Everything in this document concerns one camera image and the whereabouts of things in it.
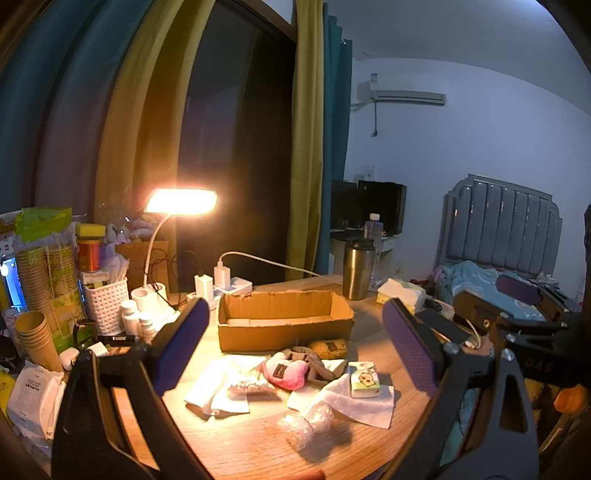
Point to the grey knitted sock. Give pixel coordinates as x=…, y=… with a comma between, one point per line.
x=319, y=365

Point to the white woven plastic basket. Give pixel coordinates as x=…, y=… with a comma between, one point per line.
x=106, y=307

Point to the loose brown paper cups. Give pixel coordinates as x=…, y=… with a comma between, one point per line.
x=37, y=339

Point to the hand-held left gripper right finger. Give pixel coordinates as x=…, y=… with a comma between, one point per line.
x=411, y=344

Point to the red jar with yellow lid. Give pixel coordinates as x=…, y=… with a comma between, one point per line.
x=88, y=251

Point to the black flat device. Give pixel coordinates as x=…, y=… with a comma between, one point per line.
x=441, y=325

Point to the pink plush toy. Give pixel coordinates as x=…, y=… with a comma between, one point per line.
x=288, y=374

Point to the translucent plastic bag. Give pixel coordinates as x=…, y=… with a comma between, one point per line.
x=115, y=261

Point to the grey padded bed headboard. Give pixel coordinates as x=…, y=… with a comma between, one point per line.
x=503, y=226

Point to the brown paper bag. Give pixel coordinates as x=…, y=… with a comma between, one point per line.
x=138, y=265

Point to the small round white case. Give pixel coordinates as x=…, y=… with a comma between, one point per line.
x=70, y=359

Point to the white wet wipes pack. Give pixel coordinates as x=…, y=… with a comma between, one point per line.
x=34, y=399

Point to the white desk lamp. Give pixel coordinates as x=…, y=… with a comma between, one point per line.
x=182, y=201

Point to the white air conditioner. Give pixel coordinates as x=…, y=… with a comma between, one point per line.
x=401, y=94

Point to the white charger adapter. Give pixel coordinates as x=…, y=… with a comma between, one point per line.
x=204, y=287
x=221, y=273

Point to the black monitor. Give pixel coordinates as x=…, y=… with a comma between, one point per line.
x=369, y=207

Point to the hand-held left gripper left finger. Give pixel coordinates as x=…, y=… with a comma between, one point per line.
x=180, y=344

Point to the small white card box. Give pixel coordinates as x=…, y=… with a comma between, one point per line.
x=99, y=349

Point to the green packaged paper cups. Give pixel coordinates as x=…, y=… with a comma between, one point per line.
x=46, y=272

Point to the cardboard box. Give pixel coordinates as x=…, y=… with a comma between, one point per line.
x=277, y=339

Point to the dark window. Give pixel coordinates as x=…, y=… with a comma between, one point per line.
x=240, y=138

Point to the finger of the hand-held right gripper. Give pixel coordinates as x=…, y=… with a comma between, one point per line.
x=478, y=314
x=519, y=287

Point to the large white pill bottle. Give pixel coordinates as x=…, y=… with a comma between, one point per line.
x=130, y=318

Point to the blue bedding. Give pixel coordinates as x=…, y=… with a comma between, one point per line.
x=475, y=281

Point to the green white tissue packet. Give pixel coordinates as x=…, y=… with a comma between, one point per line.
x=364, y=381

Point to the white paper towel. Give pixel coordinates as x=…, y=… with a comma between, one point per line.
x=214, y=392
x=364, y=406

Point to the steel tumbler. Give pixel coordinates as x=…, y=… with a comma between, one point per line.
x=358, y=272

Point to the teal curtain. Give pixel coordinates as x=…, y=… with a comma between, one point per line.
x=339, y=115
x=46, y=92

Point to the clear bubble wrap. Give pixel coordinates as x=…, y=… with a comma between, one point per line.
x=302, y=427

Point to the pale green tissue box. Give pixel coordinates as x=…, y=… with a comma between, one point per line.
x=401, y=293

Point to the black pen-shaped device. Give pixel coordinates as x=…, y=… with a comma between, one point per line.
x=117, y=338

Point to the clear plastic water bottle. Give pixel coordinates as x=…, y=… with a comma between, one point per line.
x=373, y=228

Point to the white power strip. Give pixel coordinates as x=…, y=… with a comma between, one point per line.
x=238, y=285

